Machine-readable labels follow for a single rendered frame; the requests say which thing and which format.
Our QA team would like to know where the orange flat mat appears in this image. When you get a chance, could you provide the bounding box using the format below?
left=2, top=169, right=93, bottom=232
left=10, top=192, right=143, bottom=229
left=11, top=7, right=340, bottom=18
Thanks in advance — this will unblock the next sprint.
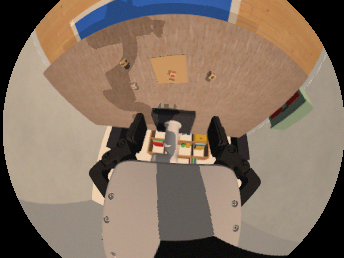
left=150, top=55, right=187, bottom=84

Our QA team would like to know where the tan wooden letter block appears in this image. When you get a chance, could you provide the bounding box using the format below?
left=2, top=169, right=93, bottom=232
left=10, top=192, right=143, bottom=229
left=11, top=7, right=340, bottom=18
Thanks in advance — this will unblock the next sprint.
left=120, top=58, right=129, bottom=67
left=131, top=82, right=138, bottom=89
left=169, top=70, right=177, bottom=79
left=208, top=71, right=216, bottom=81

